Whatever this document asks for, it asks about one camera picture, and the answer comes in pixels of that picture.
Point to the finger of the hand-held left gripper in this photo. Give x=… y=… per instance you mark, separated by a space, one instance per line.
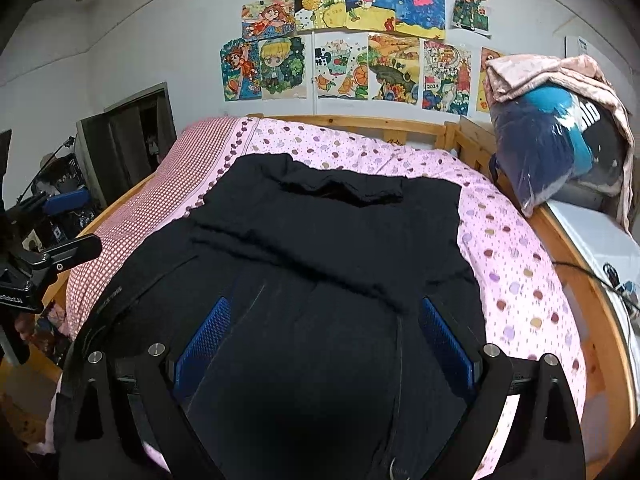
x=67 y=201
x=70 y=250

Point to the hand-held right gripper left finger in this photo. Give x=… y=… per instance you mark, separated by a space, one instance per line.
x=205 y=340

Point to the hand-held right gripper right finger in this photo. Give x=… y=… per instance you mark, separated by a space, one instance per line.
x=445 y=345

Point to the black padded jacket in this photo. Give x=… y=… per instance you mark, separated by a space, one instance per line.
x=325 y=240

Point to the clear bag of blue clothes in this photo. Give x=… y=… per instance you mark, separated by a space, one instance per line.
x=530 y=150

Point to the black plastic basket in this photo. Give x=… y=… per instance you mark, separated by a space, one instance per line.
x=65 y=175

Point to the grey closet doorway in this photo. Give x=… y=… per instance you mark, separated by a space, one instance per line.
x=125 y=130

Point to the pink apple print quilt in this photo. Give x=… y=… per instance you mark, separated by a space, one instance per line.
x=500 y=240

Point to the white side table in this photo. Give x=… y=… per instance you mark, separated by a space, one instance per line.
x=590 y=240

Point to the bundle of bagged bedding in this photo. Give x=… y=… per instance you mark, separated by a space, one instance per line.
x=575 y=72

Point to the white air conditioner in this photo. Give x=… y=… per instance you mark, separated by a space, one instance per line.
x=575 y=45

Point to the wooden bed frame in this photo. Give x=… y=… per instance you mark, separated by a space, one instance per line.
x=600 y=340

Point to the group of colourful wall drawings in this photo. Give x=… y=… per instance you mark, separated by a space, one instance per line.
x=380 y=5

